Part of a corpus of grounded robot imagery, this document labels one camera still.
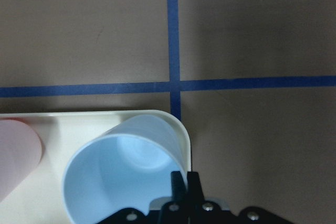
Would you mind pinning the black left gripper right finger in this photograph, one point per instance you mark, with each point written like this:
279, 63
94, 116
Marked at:
194, 188

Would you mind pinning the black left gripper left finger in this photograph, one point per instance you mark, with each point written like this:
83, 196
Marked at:
178, 187

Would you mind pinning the light blue plastic cup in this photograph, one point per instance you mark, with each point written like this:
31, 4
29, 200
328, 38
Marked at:
128, 166

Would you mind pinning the pink plastic cup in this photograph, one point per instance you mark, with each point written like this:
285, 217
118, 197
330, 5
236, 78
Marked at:
21, 152

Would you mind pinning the cream rabbit print tray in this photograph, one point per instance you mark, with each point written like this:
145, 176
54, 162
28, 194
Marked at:
38, 198

